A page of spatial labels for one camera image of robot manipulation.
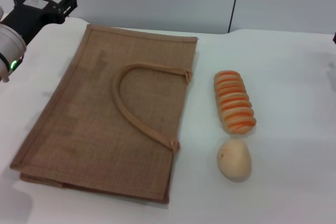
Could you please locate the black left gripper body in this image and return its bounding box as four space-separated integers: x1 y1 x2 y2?
1 0 64 46

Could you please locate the orange striped bread roll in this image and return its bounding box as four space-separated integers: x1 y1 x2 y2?
213 70 257 134

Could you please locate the brown jute tote bag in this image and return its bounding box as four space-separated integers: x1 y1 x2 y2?
9 24 199 204

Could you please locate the round beige egg yolk pastry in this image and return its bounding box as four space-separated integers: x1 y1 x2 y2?
216 139 253 183

